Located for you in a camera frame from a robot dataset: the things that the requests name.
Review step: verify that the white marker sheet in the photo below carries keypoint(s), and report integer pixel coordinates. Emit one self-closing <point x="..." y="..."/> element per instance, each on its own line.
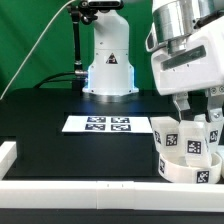
<point x="107" y="124"/>

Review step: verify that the black camera stand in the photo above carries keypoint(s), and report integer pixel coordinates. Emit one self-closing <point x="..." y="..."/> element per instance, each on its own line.
<point x="78" y="40"/>

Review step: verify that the white front fence rail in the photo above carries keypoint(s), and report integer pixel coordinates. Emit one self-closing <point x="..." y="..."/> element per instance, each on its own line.
<point x="111" y="195"/>

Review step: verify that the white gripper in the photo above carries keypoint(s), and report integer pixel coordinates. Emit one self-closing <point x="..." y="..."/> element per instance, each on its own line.
<point x="201" y="66"/>

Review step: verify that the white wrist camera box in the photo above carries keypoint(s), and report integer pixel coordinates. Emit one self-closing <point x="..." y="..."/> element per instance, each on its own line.
<point x="150" y="42"/>

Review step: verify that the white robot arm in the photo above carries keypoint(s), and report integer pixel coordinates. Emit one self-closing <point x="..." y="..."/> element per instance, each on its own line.
<point x="186" y="43"/>

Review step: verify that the white left fence rail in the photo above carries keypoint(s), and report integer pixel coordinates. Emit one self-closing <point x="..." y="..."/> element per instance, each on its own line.
<point x="8" y="155"/>

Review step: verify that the white fence rail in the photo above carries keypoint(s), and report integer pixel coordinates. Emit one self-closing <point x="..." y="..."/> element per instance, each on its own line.
<point x="8" y="155"/>
<point x="111" y="195"/>

